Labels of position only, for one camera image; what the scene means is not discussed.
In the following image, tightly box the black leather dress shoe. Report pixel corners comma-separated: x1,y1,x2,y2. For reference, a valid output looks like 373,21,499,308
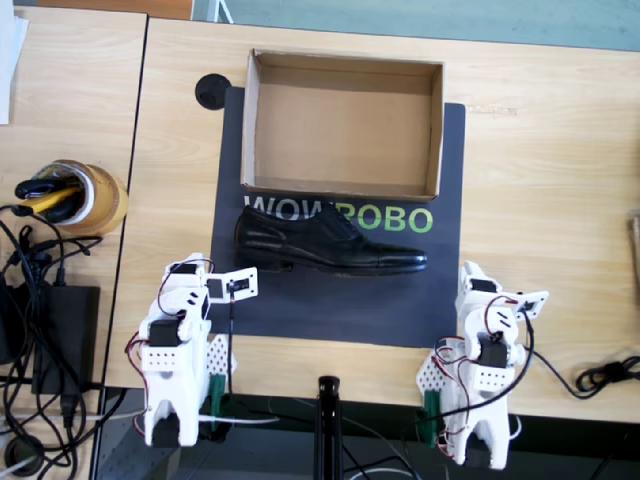
233,203,429,275

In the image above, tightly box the open cardboard box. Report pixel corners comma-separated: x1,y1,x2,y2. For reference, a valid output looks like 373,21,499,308
239,48,445,203

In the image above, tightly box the green table clamp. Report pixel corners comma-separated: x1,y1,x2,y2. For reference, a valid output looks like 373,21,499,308
207,373,231,444
423,391,446,446

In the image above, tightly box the brown packing tape roll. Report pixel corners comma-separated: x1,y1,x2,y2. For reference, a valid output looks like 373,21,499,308
32,158,130,236

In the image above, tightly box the dark mat with WOWROBO print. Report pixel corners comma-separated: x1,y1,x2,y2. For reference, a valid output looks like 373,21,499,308
208,85,467,349

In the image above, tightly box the white tape roll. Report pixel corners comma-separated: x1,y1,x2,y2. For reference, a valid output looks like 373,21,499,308
73,172,100,222

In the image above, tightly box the black power adapter brick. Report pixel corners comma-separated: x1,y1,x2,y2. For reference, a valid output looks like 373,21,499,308
30,285,101,397

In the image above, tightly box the black round desk grommet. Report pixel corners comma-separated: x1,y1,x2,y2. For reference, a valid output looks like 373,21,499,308
194,73,232,110

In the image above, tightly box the brown wooden board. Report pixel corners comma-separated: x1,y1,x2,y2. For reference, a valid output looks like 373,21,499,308
12,0,194,21

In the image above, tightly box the white paper stack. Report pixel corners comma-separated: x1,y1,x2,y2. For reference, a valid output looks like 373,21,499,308
0,7,30,126

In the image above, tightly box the white arm camera mount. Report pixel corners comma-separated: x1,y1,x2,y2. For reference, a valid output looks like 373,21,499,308
517,290,550,317
205,266,260,305

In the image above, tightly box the white perforated base plate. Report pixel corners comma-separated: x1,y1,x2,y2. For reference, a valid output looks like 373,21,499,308
417,352,455,397
204,333,239,381

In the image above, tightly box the black power cable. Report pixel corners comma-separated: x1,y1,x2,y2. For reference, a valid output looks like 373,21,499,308
0,219,81,469
0,202,104,286

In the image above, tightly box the white cable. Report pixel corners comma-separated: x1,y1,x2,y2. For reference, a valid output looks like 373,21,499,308
94,411,281,427

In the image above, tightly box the black coiled camera cable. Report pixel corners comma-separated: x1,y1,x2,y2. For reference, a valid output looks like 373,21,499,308
523,312,640,400

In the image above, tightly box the yellow-handled tool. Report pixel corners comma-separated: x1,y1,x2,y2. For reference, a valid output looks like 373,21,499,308
28,186,84,215

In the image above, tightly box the black camera stand pole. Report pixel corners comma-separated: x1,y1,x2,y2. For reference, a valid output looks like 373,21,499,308
315,374,344,480

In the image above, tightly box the black-handled tool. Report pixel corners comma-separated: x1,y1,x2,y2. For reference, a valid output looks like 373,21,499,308
13,177,57,200

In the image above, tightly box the black round cable grommet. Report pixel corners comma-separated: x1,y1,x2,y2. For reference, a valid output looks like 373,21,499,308
0,433,44,476

